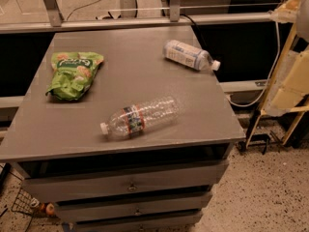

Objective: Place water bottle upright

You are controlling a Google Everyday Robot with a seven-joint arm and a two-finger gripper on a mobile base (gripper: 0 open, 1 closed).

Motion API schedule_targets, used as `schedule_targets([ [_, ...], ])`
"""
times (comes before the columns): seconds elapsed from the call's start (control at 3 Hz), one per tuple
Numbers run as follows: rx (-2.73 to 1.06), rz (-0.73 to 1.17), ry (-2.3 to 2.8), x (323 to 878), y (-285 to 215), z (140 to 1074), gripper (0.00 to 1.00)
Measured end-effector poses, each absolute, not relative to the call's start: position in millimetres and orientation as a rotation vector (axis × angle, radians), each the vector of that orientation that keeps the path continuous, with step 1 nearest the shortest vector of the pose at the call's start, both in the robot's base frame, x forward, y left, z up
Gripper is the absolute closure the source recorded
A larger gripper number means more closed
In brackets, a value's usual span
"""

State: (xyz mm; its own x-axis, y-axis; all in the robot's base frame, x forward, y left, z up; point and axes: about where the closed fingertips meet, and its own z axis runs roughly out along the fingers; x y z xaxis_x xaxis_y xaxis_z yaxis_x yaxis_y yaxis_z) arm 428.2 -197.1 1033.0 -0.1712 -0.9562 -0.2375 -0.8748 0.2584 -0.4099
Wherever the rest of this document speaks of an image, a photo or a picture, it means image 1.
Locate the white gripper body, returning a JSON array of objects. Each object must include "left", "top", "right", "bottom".
[{"left": 269, "top": 0, "right": 306, "bottom": 24}]

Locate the clear plastic water bottle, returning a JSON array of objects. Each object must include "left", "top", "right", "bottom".
[{"left": 100, "top": 96, "right": 180, "bottom": 139}]

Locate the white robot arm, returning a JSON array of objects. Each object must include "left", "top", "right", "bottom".
[{"left": 270, "top": 0, "right": 309, "bottom": 43}]

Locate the white labelled plastic bottle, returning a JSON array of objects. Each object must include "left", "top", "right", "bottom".
[{"left": 163, "top": 40, "right": 220, "bottom": 71}]

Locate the grey drawer cabinet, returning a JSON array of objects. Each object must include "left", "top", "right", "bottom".
[{"left": 1, "top": 27, "right": 244, "bottom": 232}]

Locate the top grey drawer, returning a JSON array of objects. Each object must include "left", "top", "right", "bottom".
[{"left": 22, "top": 160, "right": 229, "bottom": 202}]

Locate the grey drawer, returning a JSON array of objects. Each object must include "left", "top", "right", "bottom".
[
  {"left": 22, "top": 160, "right": 229, "bottom": 202},
  {"left": 56, "top": 191, "right": 212, "bottom": 222},
  {"left": 75, "top": 210, "right": 202, "bottom": 232}
]

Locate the green snack bag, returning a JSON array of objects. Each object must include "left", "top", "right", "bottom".
[{"left": 46, "top": 52, "right": 104, "bottom": 101}]

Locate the grey metal railing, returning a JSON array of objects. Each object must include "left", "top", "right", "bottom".
[{"left": 0, "top": 0, "right": 270, "bottom": 34}]

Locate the bottom grey drawer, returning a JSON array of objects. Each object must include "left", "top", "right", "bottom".
[{"left": 75, "top": 210, "right": 202, "bottom": 232}]

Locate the middle grey drawer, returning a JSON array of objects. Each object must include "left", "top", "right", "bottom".
[{"left": 56, "top": 191, "right": 212, "bottom": 222}]

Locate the black cable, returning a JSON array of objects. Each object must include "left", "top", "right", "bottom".
[{"left": 180, "top": 14, "right": 211, "bottom": 50}]

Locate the black wire basket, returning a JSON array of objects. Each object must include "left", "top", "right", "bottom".
[{"left": 12, "top": 188, "right": 40, "bottom": 216}]

